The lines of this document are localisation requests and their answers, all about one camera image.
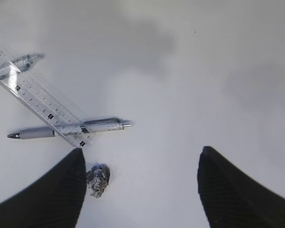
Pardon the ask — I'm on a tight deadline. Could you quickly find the clear grey gel pen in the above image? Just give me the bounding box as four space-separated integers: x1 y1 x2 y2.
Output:
7 117 133 140

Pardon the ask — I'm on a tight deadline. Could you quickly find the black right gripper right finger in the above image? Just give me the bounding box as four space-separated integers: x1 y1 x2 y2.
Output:
197 146 285 228

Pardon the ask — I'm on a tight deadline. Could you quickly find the transparent plastic ruler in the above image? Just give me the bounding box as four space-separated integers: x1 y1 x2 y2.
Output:
0 46 97 150

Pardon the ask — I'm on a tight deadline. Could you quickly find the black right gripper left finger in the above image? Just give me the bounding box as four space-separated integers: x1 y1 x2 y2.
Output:
0 148 86 228

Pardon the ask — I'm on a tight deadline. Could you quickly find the paper ball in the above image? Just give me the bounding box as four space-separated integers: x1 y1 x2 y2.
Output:
86 163 111 198

